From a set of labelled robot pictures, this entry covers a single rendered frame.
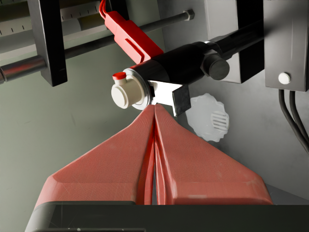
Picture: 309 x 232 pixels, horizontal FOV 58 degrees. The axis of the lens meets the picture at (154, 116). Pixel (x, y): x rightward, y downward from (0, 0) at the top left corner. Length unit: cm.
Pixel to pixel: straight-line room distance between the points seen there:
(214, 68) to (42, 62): 22
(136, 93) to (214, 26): 15
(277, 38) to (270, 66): 3
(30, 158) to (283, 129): 40
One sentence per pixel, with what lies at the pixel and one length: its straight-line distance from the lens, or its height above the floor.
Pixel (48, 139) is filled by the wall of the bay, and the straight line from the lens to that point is 47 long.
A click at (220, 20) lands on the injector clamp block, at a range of 29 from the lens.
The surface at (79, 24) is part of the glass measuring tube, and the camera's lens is 44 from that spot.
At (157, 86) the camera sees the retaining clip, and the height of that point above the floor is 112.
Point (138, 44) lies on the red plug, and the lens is 20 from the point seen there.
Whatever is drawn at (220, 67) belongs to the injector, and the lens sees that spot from 19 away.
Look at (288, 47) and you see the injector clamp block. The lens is 27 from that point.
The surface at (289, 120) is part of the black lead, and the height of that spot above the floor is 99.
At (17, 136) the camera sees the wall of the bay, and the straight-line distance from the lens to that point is 45.
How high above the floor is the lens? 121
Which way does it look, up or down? 34 degrees down
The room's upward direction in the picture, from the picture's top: 120 degrees counter-clockwise
